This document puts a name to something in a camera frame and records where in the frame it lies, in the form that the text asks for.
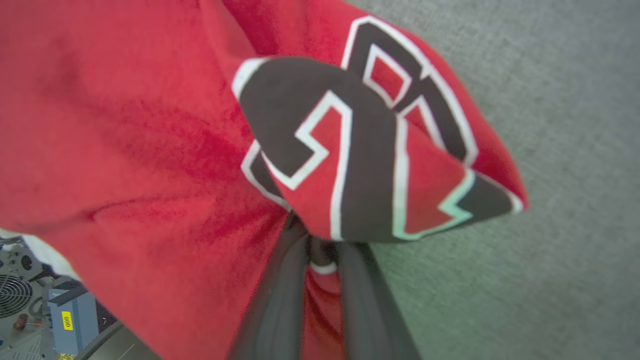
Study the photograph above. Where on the grey fabric sofa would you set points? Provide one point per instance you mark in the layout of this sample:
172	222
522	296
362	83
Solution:
550	250

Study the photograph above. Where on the round fan grille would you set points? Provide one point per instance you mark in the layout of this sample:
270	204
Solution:
14	296

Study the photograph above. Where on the blue box with yellow label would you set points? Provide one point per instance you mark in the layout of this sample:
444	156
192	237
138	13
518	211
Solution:
75	325

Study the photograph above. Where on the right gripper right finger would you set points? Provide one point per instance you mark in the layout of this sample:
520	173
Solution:
370	320

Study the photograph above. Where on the red basketball jersey garment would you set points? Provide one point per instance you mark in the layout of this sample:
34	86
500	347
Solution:
125	125

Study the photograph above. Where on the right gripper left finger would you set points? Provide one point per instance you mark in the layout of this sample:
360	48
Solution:
275	310

